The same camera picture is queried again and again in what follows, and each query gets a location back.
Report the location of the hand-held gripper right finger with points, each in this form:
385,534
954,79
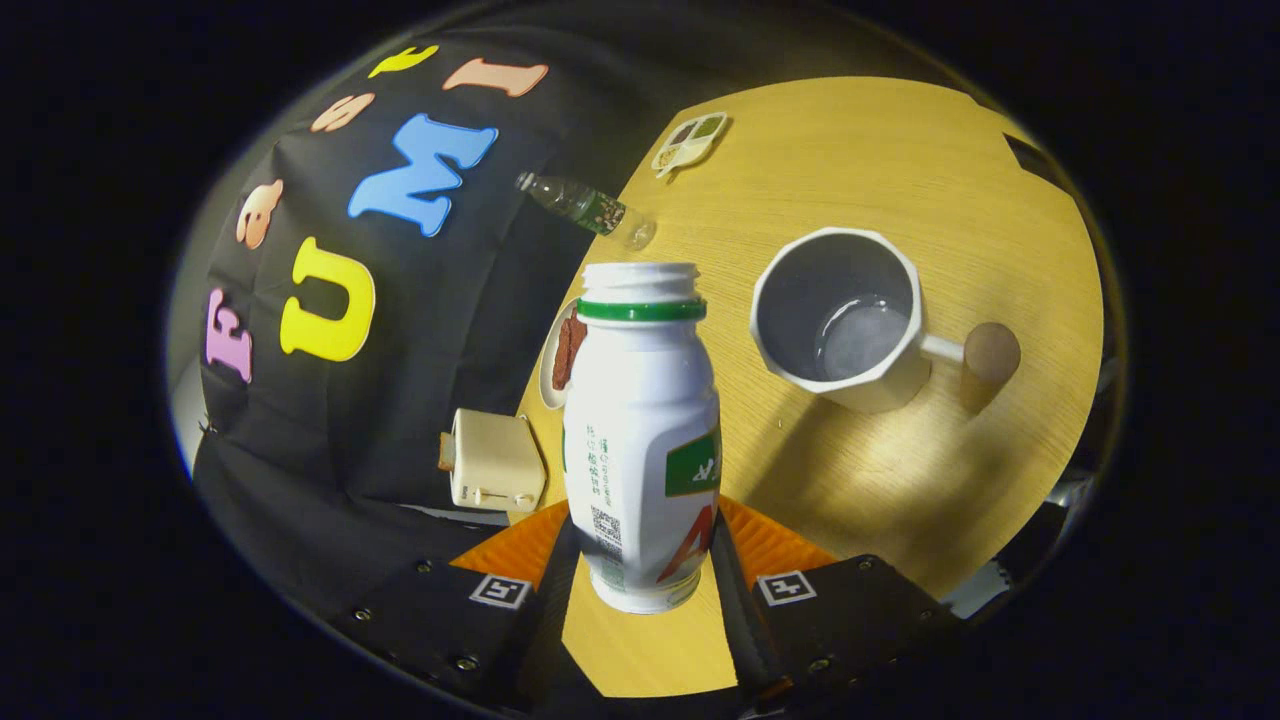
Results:
735,630

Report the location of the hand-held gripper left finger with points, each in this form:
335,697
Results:
550,620

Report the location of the white juice bottle green collar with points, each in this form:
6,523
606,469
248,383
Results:
640,400

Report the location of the clear plastic water bottle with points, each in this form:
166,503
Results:
590,208

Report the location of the cream toaster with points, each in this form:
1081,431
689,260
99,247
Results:
495,465

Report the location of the wooden table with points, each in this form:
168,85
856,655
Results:
880,500

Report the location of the toast slice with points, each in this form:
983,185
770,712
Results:
447,452

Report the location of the white round plate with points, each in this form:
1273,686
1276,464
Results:
546,375

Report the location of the brown meat slices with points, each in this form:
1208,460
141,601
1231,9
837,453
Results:
567,350

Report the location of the white divided snack dish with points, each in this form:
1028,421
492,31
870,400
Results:
690,143

